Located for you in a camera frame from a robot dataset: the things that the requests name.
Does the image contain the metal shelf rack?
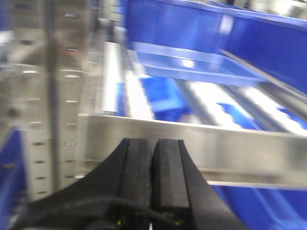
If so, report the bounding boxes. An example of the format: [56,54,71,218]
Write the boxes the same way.
[0,0,307,202]

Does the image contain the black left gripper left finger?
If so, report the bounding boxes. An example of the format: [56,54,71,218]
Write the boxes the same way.
[13,138,152,230]

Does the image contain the large blue storage bin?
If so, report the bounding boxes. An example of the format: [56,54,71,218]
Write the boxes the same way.
[119,0,307,93]

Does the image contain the blue plastic tray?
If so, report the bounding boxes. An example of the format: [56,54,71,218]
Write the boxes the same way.
[130,42,267,86]

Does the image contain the lower blue storage bin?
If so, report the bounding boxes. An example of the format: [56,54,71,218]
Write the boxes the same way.
[213,185,307,230]

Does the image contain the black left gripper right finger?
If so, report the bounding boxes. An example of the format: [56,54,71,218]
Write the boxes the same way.
[152,139,247,230]

